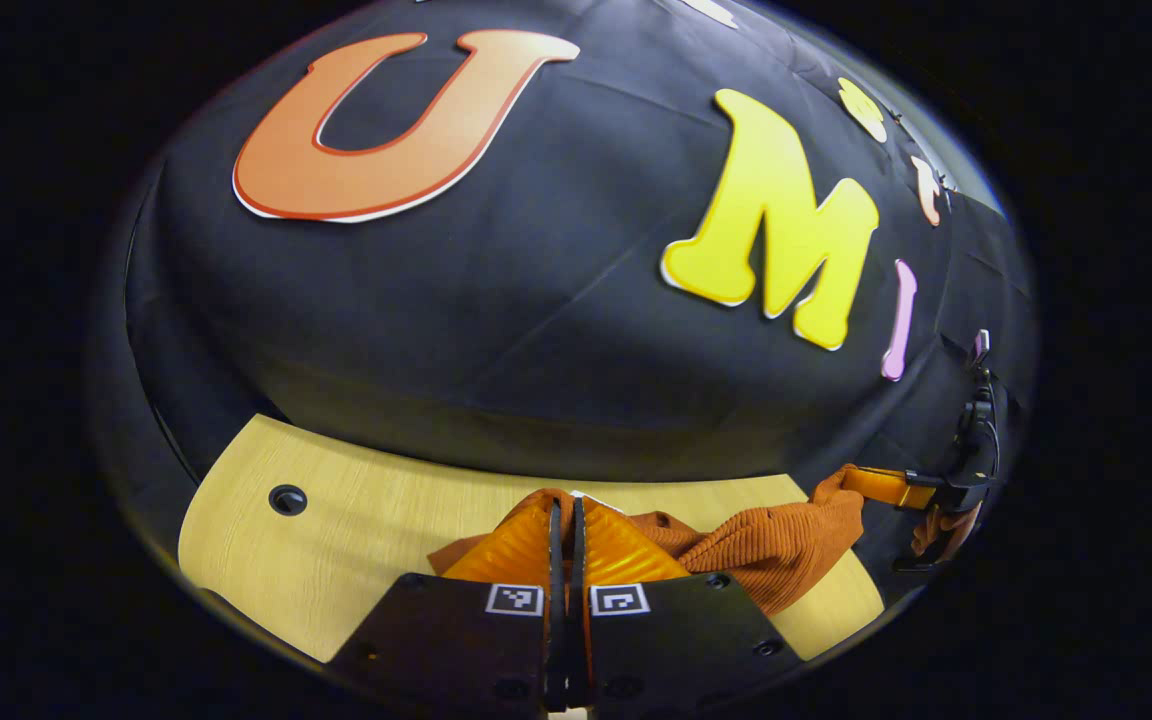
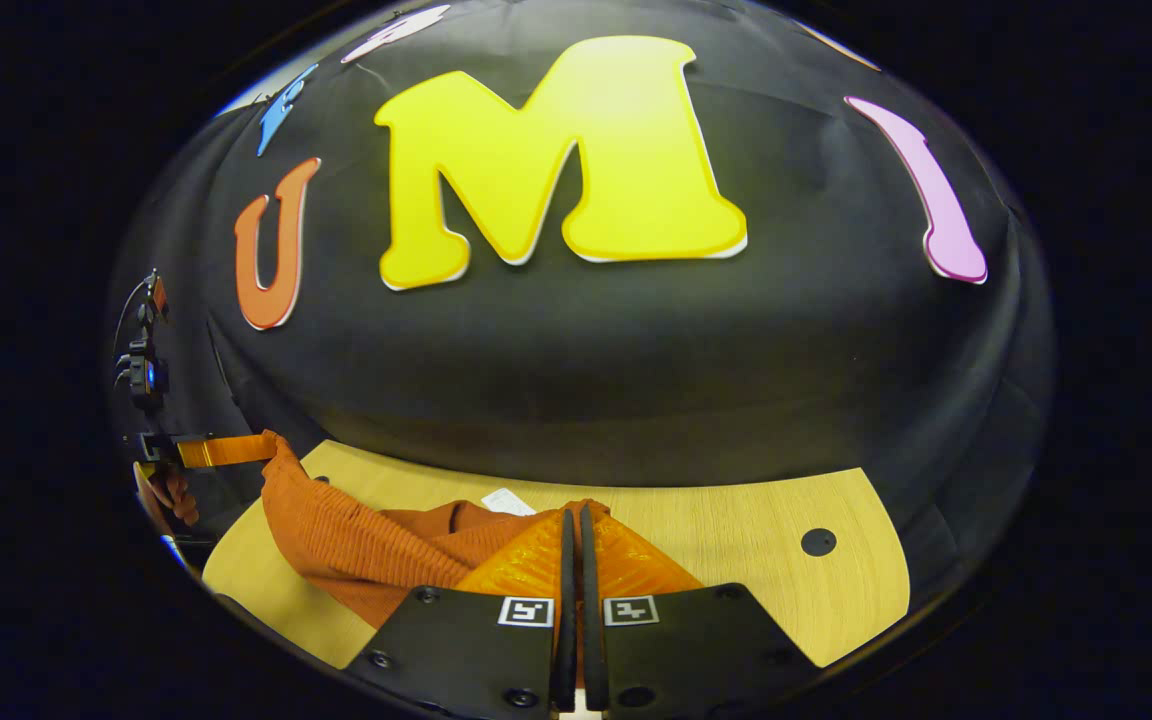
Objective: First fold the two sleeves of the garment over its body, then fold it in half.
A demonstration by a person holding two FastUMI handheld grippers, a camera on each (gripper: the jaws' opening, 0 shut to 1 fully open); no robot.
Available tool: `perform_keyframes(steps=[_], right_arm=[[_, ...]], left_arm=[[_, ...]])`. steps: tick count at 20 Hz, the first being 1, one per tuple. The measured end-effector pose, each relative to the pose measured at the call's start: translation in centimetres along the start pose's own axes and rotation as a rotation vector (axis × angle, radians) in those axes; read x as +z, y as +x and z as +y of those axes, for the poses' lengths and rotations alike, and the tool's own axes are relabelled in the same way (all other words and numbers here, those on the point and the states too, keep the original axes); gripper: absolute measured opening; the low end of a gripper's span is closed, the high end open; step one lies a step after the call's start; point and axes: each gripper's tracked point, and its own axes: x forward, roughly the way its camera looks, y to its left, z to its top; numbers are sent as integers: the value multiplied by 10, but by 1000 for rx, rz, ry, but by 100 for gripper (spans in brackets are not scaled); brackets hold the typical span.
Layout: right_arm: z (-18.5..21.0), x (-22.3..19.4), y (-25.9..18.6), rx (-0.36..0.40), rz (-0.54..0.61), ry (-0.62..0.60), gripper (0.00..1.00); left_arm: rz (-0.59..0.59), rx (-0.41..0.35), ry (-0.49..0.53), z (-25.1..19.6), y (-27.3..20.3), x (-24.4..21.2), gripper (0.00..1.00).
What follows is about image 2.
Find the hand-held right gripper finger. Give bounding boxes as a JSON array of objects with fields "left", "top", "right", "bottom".
[
  {"left": 346, "top": 505, "right": 578, "bottom": 716},
  {"left": 579, "top": 503, "right": 817, "bottom": 716}
]

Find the orange shirt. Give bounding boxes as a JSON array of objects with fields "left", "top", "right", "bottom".
[{"left": 261, "top": 432, "right": 617, "bottom": 631}]

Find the black backdrop cloth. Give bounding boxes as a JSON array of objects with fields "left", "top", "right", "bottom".
[{"left": 104, "top": 0, "right": 1055, "bottom": 621}]

